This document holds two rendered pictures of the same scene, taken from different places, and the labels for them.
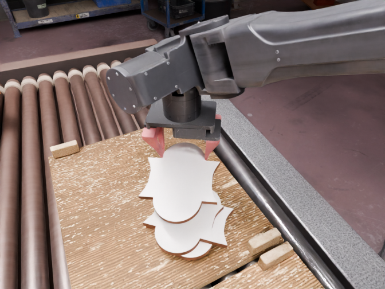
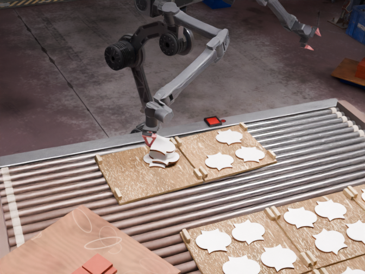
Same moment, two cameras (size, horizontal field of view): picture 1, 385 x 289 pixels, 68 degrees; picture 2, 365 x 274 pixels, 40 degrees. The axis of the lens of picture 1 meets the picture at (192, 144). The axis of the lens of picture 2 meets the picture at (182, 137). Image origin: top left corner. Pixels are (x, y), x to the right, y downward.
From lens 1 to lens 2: 2.21 m
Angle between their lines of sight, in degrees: 69
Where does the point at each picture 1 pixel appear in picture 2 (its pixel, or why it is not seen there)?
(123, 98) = (168, 119)
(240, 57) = (174, 93)
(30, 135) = not seen: hidden behind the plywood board
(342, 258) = (176, 132)
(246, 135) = (110, 142)
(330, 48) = (187, 82)
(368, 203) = not seen: hidden behind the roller
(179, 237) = (173, 156)
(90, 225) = (162, 183)
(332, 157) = not seen: hidden behind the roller
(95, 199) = (149, 183)
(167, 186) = (162, 147)
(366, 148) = (13, 147)
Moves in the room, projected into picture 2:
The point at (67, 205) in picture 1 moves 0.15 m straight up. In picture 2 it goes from (152, 191) to (153, 164)
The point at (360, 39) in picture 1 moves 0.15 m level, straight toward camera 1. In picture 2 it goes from (189, 79) to (218, 89)
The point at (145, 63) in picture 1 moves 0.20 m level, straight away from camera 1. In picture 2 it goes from (164, 109) to (119, 110)
